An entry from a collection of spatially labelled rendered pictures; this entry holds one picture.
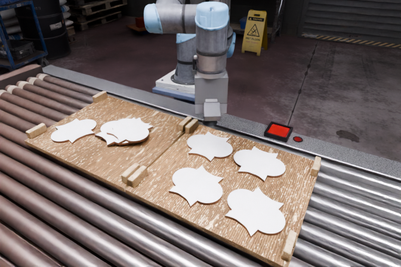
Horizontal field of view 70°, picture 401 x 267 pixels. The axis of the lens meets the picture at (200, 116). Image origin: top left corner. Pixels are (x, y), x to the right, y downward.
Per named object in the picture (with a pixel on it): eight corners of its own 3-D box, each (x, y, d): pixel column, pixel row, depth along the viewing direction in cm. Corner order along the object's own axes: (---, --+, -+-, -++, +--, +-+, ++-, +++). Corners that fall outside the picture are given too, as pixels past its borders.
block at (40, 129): (44, 129, 94) (42, 122, 92) (48, 130, 93) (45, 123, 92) (27, 138, 89) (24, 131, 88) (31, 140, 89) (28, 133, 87)
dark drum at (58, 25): (52, 45, 465) (36, -14, 419) (80, 50, 444) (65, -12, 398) (19, 56, 420) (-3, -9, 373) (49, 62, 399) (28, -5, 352)
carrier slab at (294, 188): (196, 126, 98) (195, 123, 97) (320, 166, 81) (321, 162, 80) (125, 193, 72) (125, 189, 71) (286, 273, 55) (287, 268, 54)
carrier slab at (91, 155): (107, 98, 115) (106, 95, 114) (194, 126, 98) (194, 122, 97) (25, 144, 89) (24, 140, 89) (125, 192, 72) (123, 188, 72)
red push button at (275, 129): (272, 126, 99) (272, 123, 98) (289, 132, 96) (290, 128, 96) (266, 135, 94) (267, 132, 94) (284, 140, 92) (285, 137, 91)
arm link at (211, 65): (228, 56, 67) (194, 56, 67) (227, 74, 69) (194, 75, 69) (225, 46, 73) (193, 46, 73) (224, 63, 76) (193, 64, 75)
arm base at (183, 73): (181, 71, 147) (181, 52, 142) (209, 74, 143) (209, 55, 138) (169, 81, 134) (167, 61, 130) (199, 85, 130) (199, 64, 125)
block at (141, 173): (143, 171, 77) (142, 164, 75) (148, 174, 76) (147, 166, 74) (127, 186, 72) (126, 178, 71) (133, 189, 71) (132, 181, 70)
